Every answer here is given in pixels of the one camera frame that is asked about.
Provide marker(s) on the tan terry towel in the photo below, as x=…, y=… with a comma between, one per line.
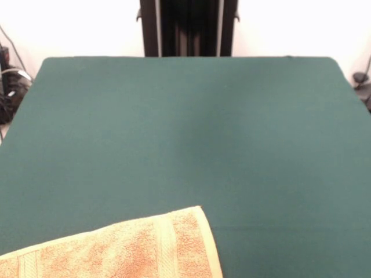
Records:
x=116, y=249

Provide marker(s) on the dark green table cloth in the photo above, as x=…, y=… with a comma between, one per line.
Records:
x=203, y=130

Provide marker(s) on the black rounded device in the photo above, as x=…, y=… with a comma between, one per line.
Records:
x=360, y=78

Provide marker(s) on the black plug adapter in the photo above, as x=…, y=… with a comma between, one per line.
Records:
x=4, y=55

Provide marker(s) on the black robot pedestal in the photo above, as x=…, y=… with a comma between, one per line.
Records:
x=188, y=29

